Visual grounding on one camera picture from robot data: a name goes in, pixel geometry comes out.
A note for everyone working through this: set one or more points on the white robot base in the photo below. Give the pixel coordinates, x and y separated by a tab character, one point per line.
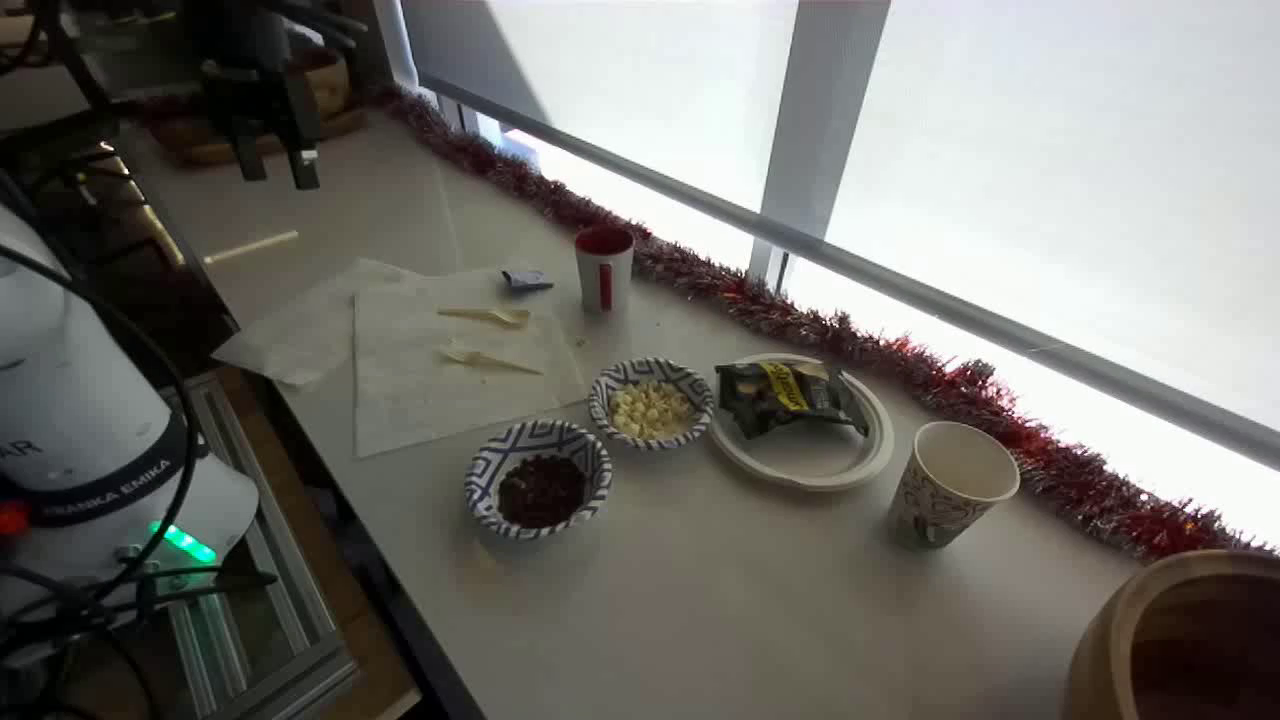
96	459

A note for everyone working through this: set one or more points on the upper white paper towel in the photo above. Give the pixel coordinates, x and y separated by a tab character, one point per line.
407	392

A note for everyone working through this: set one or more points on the wooden bowl near camera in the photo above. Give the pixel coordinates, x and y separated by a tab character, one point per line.
1186	636

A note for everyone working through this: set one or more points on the wooden stick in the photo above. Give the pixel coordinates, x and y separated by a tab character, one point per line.
249	246

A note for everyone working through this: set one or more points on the red tinsel garland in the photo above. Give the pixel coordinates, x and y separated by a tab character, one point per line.
1062	478

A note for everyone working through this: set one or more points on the cream plastic fork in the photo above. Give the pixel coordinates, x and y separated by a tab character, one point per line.
468	356

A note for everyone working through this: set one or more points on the aluminium frame rail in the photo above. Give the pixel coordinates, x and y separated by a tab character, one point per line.
261	645

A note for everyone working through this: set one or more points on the patterned bowl with dark beans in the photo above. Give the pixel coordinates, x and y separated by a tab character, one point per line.
539	478

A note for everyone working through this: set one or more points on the red and white cup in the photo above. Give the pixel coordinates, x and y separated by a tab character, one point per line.
607	268

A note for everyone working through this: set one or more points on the small blue wrapper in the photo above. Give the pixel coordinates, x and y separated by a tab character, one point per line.
524	280

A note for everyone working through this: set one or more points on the patterned bowl with popcorn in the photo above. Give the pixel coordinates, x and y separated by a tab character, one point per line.
649	406

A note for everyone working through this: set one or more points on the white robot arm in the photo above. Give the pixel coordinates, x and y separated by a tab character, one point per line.
239	37

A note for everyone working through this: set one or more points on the cream plastic spoon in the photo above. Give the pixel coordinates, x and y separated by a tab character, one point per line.
501	318

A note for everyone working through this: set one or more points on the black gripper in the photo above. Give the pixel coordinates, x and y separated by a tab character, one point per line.
277	106

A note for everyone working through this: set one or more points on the lower white paper towel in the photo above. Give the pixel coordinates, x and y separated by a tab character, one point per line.
308	334

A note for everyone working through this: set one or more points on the white paper towel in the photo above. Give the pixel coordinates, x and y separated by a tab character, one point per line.
308	334
407	392

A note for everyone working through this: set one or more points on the white plate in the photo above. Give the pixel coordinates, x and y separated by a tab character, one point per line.
815	455

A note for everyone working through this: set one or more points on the dark snack packet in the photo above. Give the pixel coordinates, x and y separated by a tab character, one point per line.
774	392

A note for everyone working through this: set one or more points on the patterned paper cup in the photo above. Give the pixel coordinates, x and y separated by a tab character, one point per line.
948	483

